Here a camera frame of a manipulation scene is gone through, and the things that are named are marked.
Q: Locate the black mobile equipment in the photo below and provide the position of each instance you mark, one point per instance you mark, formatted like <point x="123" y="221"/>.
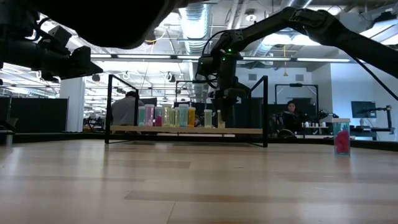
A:
<point x="109" y="21"/>

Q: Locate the wooden shelf black metal frame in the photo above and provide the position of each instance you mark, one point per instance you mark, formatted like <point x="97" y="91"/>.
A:
<point x="242" y="130"/>

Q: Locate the person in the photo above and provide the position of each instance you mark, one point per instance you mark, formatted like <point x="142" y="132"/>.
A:
<point x="291" y="118"/>
<point x="124" y="109"/>

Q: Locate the silver ribbed ceiling duct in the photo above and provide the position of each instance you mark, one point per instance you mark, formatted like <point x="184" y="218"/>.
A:
<point x="196" y="28"/>

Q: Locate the pale yellow medicine bottle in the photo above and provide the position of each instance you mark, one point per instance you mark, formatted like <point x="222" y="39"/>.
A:
<point x="219" y="122"/>

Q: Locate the long ceiling light rail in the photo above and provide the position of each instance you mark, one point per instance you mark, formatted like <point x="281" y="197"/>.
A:
<point x="143" y="56"/>

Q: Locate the dark wall monitor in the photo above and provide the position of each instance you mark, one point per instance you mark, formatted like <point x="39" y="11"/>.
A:
<point x="363" y="109"/>

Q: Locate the blue medicine bottle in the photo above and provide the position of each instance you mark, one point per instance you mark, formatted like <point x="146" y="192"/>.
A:
<point x="183" y="115"/>

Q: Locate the large orange medicine bottle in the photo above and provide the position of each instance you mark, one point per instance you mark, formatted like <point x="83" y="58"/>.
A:
<point x="191" y="117"/>

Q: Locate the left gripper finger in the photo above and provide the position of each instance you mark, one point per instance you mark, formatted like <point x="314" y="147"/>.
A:
<point x="82" y="63"/>

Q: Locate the pink medicine bottle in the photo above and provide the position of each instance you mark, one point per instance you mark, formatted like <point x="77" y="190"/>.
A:
<point x="149" y="115"/>

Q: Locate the white building column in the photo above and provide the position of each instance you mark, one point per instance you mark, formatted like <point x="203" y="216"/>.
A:
<point x="73" y="105"/>

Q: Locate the teal medicine bottle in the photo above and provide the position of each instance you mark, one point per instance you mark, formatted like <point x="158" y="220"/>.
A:
<point x="141" y="116"/>

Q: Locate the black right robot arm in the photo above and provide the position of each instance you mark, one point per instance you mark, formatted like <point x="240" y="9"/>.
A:
<point x="342" y="34"/>

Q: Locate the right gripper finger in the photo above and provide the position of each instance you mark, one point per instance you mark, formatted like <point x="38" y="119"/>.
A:
<point x="222" y="104"/>
<point x="230" y="105"/>

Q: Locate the black background metal frame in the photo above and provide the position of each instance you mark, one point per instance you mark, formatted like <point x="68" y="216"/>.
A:
<point x="295" y="85"/>

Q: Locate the black partition wall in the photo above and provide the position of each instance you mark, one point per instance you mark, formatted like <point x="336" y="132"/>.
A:
<point x="37" y="115"/>

